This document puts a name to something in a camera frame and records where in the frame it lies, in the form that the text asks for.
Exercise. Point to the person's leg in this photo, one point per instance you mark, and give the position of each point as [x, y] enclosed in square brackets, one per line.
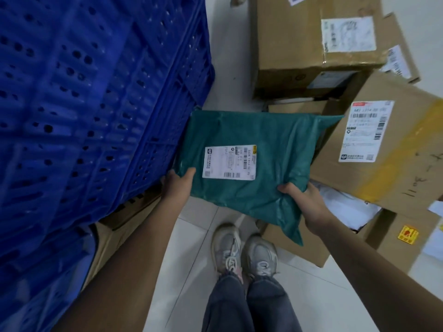
[273, 307]
[226, 304]

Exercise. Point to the small brown box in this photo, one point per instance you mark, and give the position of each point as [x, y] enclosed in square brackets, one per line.
[311, 252]

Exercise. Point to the person's left grey shoe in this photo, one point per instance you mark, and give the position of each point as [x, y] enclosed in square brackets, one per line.
[225, 247]

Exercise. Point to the green poly mailer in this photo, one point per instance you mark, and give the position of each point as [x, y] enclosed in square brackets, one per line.
[277, 152]

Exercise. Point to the large cardboard box three labels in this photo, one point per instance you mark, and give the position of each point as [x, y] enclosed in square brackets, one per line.
[287, 37]

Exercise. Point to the person's left hand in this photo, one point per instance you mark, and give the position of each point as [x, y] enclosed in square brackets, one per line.
[178, 188]

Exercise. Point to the person's right grey shoe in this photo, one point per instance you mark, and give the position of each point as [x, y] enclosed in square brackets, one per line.
[259, 255]

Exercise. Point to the box with yellow tape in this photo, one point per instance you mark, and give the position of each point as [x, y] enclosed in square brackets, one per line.
[408, 152]

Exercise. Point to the person's right forearm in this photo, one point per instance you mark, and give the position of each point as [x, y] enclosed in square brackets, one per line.
[380, 280]

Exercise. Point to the person's grey shoe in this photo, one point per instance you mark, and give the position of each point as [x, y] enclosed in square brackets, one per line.
[225, 247]
[259, 255]

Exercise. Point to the person's right hand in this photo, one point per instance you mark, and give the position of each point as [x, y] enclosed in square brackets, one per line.
[309, 209]

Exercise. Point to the blue plastic crate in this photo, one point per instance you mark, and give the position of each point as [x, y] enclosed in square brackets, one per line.
[86, 100]
[41, 293]

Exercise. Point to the person's right leg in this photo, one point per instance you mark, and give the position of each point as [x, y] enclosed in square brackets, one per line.
[273, 307]

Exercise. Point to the pile of small parcels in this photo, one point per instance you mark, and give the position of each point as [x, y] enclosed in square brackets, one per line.
[394, 238]

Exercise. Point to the person's left leg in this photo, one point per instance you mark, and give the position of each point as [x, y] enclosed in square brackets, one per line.
[226, 304]

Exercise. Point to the person's left forearm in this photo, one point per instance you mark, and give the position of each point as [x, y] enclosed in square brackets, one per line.
[131, 273]

